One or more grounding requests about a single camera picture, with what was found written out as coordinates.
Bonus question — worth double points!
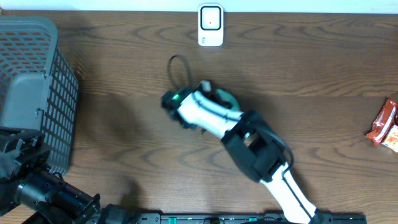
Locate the teal wet wipes packet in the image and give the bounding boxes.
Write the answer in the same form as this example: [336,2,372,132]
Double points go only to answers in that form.
[215,88,241,111]

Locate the red Topps candy bar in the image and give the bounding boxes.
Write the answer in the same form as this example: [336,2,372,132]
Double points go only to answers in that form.
[366,99,397,146]

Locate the orange Kleenex tissue pack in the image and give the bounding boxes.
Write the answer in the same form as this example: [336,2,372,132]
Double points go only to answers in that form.
[382,124,398,152]

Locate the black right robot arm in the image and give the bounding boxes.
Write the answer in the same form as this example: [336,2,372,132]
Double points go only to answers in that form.
[161,81,322,223]

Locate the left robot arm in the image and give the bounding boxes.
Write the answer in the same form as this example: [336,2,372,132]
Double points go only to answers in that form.
[1,127,137,223]

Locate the grey plastic mesh basket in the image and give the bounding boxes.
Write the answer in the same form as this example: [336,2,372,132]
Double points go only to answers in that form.
[1,16,79,175]

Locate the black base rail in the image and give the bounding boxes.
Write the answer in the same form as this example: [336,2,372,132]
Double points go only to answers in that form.
[132,213,368,224]

